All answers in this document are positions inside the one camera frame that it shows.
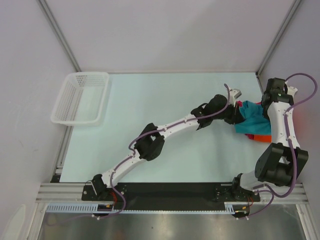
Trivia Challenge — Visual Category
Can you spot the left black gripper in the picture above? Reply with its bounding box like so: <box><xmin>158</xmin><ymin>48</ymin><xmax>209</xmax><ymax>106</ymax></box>
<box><xmin>210</xmin><ymin>100</ymin><xmax>244</xmax><ymax>125</ymax></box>

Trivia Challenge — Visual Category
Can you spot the teal t shirt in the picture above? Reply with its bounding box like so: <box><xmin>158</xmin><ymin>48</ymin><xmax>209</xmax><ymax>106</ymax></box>
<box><xmin>234</xmin><ymin>100</ymin><xmax>272</xmax><ymax>136</ymax></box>

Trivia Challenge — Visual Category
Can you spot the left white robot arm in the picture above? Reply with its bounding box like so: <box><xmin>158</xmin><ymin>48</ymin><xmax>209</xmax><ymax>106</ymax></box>
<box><xmin>89</xmin><ymin>89</ymin><xmax>241</xmax><ymax>200</ymax></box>

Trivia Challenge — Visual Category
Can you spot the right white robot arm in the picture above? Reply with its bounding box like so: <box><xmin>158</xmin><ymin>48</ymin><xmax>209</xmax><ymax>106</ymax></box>
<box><xmin>230</xmin><ymin>78</ymin><xmax>309</xmax><ymax>201</ymax></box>

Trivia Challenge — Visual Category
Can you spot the magenta folded t shirt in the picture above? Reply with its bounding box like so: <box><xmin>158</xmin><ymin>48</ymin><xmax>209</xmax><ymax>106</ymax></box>
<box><xmin>234</xmin><ymin>100</ymin><xmax>264</xmax><ymax>139</ymax></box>

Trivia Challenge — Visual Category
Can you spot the orange folded t shirt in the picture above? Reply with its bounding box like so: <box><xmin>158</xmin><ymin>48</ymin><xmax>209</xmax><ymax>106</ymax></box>
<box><xmin>251</xmin><ymin>135</ymin><xmax>272</xmax><ymax>143</ymax></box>

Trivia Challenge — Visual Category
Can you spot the white plastic basket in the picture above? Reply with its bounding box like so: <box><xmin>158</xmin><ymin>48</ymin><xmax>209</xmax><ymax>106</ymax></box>
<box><xmin>50</xmin><ymin>71</ymin><xmax>111</xmax><ymax>127</ymax></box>

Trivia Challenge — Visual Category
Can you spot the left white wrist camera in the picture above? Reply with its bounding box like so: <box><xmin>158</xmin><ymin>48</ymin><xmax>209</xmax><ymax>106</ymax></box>
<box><xmin>229</xmin><ymin>89</ymin><xmax>242</xmax><ymax>105</ymax></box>

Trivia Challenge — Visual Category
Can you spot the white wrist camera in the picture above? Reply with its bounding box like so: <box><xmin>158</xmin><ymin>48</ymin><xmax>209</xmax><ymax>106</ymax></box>
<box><xmin>287</xmin><ymin>85</ymin><xmax>298</xmax><ymax>98</ymax></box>
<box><xmin>229</xmin><ymin>89</ymin><xmax>242</xmax><ymax>105</ymax></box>

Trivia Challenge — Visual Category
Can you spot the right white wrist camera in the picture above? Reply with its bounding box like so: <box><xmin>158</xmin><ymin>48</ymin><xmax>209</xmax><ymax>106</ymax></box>
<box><xmin>287</xmin><ymin>85</ymin><xmax>298</xmax><ymax>98</ymax></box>

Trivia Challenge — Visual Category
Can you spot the white slotted cable duct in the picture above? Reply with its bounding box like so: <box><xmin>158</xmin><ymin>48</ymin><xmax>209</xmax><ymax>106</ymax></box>
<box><xmin>46</xmin><ymin>203</ymin><xmax>245</xmax><ymax>215</ymax></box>

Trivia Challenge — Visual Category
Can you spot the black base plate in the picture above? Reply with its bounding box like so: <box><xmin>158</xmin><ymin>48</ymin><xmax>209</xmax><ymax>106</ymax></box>
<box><xmin>81</xmin><ymin>181</ymin><xmax>261</xmax><ymax>211</ymax></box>

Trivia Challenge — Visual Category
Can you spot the aluminium frame rail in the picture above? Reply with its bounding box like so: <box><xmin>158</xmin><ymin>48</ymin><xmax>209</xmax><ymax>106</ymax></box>
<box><xmin>35</xmin><ymin>183</ymin><xmax>309</xmax><ymax>204</ymax></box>

